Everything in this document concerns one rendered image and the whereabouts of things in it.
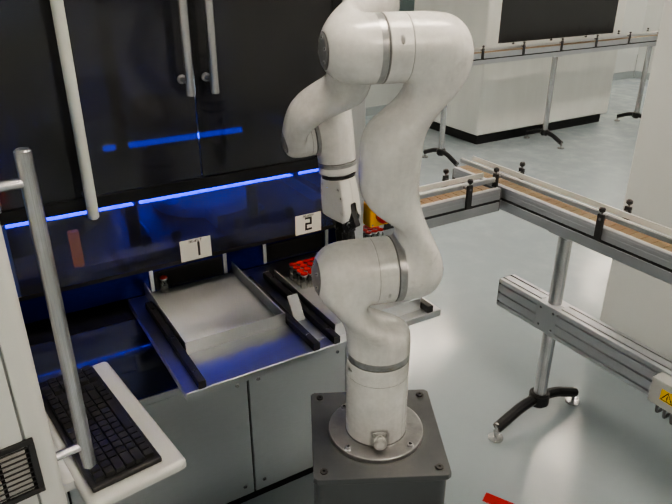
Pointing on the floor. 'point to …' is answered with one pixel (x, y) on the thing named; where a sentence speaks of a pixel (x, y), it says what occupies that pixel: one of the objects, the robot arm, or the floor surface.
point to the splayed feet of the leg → (532, 406)
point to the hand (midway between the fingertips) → (345, 237)
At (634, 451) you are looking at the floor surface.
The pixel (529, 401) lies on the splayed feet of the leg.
